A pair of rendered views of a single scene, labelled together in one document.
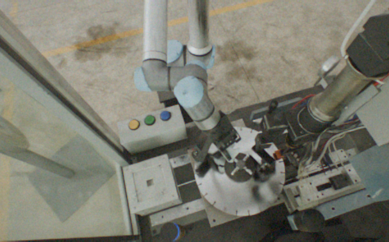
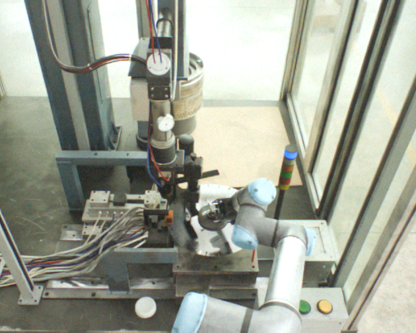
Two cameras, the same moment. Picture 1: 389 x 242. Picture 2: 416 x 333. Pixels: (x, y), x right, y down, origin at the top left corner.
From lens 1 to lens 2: 1.24 m
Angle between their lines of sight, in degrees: 72
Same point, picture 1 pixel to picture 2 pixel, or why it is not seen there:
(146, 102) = not seen: outside the picture
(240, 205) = (224, 191)
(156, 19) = (285, 264)
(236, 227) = not seen: hidden behind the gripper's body
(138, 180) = (317, 245)
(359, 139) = (47, 248)
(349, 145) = (65, 244)
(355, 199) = (138, 155)
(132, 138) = (326, 290)
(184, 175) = (265, 267)
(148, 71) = (299, 230)
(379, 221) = (96, 185)
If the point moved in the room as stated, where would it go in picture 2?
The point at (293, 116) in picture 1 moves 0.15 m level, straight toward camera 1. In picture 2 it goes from (175, 162) to (216, 145)
